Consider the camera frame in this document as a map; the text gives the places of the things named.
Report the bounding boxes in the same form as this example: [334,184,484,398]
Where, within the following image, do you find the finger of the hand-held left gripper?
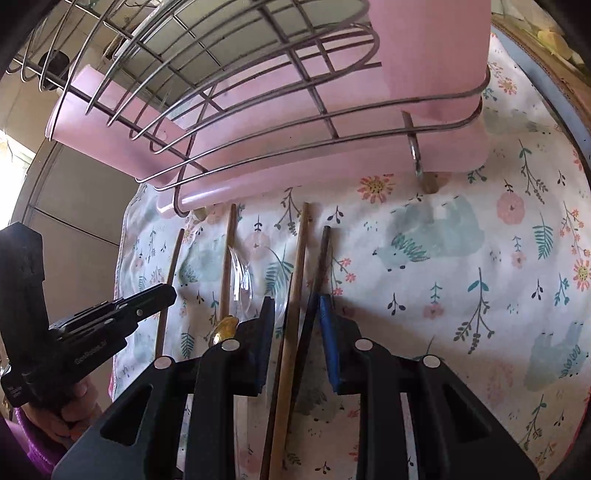
[108,284,177,324]

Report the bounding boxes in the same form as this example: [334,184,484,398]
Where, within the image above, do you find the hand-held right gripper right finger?
[318,294,540,480]

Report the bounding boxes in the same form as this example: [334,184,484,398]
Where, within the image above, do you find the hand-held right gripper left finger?
[52,296,276,480]

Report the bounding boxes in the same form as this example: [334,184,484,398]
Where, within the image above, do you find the brown wooden chopstick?
[154,228,186,361]

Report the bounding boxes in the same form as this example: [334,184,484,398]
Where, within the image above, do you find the clear plastic spoon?
[228,247,278,317]

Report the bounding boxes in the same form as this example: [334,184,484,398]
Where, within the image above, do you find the wooden handle gold spoon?
[209,203,240,346]

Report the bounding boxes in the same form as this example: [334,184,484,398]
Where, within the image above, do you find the pink plastic utensil cup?
[367,0,492,125]
[45,65,222,185]

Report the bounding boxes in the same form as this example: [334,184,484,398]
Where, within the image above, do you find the metal wire utensil rack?
[9,0,491,217]

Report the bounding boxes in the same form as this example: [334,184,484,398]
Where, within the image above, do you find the person's left forearm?
[13,406,63,478]

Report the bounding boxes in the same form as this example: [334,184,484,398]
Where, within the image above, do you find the person's left hand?
[23,381,101,455]

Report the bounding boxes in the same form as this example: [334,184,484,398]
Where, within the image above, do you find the grey kitchen counter cabinets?
[11,138,139,287]

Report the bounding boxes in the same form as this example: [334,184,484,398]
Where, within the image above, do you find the floral printed cloth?
[113,34,591,480]

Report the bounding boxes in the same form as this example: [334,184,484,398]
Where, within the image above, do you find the window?
[0,129,33,204]

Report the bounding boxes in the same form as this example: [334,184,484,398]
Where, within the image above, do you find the pink plastic drip tray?
[157,88,488,217]

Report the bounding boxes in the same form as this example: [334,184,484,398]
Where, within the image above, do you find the black ladle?
[38,48,71,79]

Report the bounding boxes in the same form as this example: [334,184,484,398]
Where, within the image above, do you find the metal shelf rack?
[492,25,591,155]

